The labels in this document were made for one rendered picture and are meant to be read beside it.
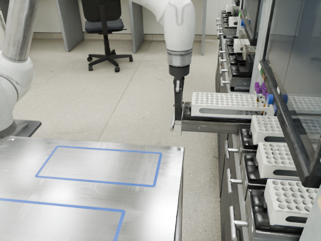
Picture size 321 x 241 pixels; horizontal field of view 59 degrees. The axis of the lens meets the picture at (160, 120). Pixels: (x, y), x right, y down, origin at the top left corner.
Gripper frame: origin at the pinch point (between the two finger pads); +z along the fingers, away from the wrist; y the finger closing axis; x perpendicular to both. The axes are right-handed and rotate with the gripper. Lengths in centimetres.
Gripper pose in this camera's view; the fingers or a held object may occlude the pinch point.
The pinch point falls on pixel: (178, 112)
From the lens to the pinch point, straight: 113.0
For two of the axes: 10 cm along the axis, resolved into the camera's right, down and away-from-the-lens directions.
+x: -9.9, -0.6, 1.4
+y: 1.5, -5.4, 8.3
